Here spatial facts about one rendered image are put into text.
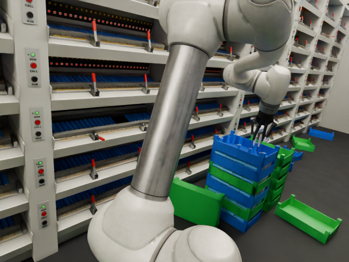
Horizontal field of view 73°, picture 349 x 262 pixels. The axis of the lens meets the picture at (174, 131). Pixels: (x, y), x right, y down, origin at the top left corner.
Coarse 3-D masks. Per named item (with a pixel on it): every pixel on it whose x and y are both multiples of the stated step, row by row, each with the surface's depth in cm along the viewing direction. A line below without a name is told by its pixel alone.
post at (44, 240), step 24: (0, 0) 76; (24, 24) 72; (24, 48) 74; (24, 72) 76; (48, 72) 81; (24, 96) 78; (48, 96) 83; (24, 120) 80; (48, 120) 86; (48, 144) 88; (24, 168) 87; (48, 168) 91; (48, 192) 94; (48, 240) 100
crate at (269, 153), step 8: (216, 136) 133; (224, 136) 143; (232, 136) 147; (216, 144) 134; (224, 144) 130; (232, 144) 145; (248, 144) 142; (224, 152) 131; (232, 152) 128; (240, 152) 124; (248, 152) 121; (256, 152) 137; (264, 152) 117; (272, 152) 132; (248, 160) 122; (256, 160) 119; (264, 160) 118; (272, 160) 127
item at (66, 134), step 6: (144, 120) 126; (102, 126) 109; (108, 126) 110; (114, 126) 112; (120, 126) 115; (126, 126) 118; (132, 126) 119; (60, 132) 96; (66, 132) 97; (72, 132) 99; (78, 132) 100; (84, 132) 102; (90, 132) 105; (96, 132) 107; (108, 132) 109; (54, 138) 94; (66, 138) 96; (72, 138) 98
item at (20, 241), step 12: (12, 216) 102; (24, 216) 98; (0, 228) 94; (12, 228) 95; (24, 228) 96; (0, 240) 92; (12, 240) 94; (24, 240) 95; (0, 252) 89; (12, 252) 91
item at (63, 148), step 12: (108, 108) 121; (120, 108) 127; (120, 132) 114; (132, 132) 117; (144, 132) 121; (60, 144) 94; (72, 144) 96; (84, 144) 99; (96, 144) 103; (108, 144) 108; (60, 156) 94
